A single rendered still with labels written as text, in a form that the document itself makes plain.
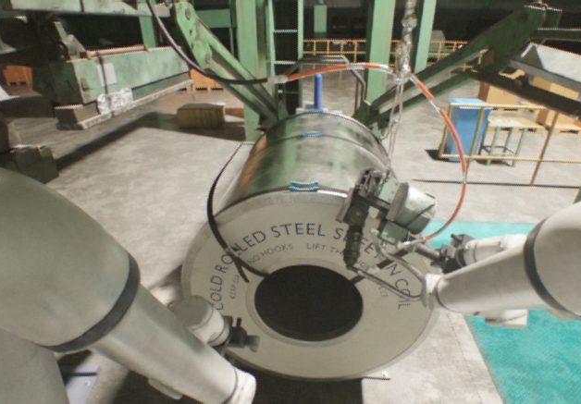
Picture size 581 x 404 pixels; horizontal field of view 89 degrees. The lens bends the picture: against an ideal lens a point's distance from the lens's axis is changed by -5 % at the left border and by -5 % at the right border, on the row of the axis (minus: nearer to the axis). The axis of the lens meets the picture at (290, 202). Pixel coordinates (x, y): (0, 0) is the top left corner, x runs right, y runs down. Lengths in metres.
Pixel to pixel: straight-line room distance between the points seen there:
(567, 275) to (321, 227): 0.96
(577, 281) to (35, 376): 0.59
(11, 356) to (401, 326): 1.44
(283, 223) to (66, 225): 0.99
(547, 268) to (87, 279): 0.42
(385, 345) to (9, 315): 1.58
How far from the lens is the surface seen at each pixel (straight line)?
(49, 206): 0.32
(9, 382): 0.51
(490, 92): 10.07
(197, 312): 0.81
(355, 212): 1.02
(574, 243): 0.36
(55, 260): 0.30
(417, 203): 1.04
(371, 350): 1.76
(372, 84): 5.73
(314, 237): 1.26
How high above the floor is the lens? 1.89
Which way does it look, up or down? 29 degrees down
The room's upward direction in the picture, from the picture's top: 1 degrees counter-clockwise
